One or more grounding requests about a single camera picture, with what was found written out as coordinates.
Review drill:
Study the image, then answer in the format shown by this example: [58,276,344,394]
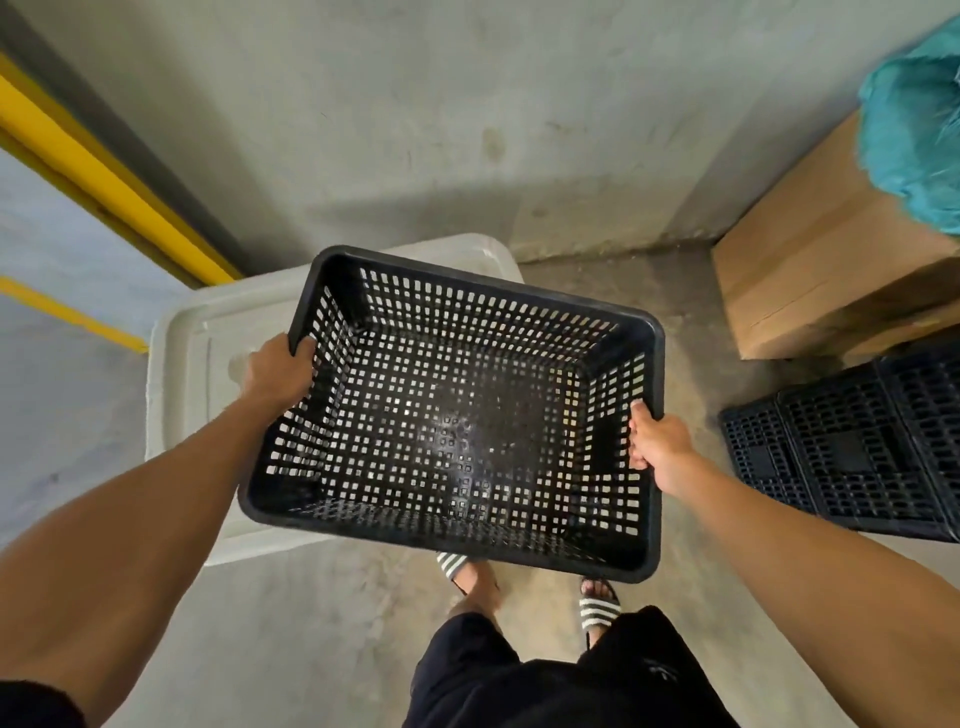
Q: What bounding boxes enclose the person's left hand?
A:
[239,332,318,421]

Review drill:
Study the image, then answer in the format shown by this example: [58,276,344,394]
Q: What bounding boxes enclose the person's right hand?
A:
[628,399,699,496]

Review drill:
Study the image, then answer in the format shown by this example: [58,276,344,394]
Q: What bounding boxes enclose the person's left forearm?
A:
[0,389,301,728]

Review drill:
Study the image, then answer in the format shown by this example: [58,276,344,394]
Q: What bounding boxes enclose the person's right forearm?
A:
[659,449,960,728]

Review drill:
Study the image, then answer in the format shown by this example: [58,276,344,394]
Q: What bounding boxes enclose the person's right leg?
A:
[581,578,620,646]

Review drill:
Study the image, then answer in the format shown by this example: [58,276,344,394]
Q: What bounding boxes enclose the person's leg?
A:
[581,578,620,646]
[449,560,502,635]

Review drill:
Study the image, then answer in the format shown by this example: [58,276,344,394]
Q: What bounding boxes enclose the person's left leg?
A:
[449,560,502,635]

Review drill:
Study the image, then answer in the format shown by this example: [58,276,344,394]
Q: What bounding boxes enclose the white plastic container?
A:
[146,233,524,569]

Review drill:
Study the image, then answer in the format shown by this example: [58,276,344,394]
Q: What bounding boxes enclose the printed cardboard box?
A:
[710,110,960,363]

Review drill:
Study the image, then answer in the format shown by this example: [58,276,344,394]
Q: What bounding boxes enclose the left striped sandal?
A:
[437,553,489,598]

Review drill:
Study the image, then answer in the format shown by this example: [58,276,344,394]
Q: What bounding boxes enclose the black shorts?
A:
[403,605,740,728]

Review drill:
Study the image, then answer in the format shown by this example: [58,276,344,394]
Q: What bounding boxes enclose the teal woven sack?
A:
[857,14,960,238]

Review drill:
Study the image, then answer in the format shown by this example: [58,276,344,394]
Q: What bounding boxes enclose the black shirt sleeve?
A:
[0,680,85,728]

